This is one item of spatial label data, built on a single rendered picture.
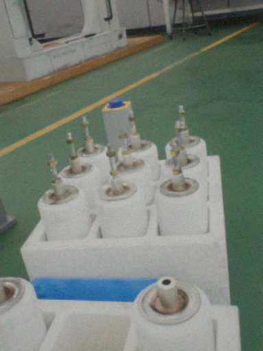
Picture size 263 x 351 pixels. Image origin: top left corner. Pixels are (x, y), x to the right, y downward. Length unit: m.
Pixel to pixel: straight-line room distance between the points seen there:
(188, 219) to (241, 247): 0.31
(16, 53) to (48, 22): 4.16
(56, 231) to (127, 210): 0.15
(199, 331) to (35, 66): 3.14
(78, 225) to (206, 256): 0.25
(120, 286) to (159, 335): 0.31
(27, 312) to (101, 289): 0.25
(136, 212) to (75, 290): 0.19
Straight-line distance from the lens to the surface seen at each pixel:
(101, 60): 4.03
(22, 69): 3.45
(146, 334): 0.50
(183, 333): 0.49
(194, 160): 0.87
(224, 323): 0.59
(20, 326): 0.58
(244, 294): 0.90
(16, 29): 3.48
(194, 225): 0.76
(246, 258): 0.99
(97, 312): 0.63
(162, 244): 0.74
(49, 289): 0.84
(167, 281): 0.50
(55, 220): 0.80
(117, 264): 0.78
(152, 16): 6.39
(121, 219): 0.76
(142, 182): 0.86
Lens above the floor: 0.59
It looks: 24 degrees down
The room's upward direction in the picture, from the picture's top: 10 degrees counter-clockwise
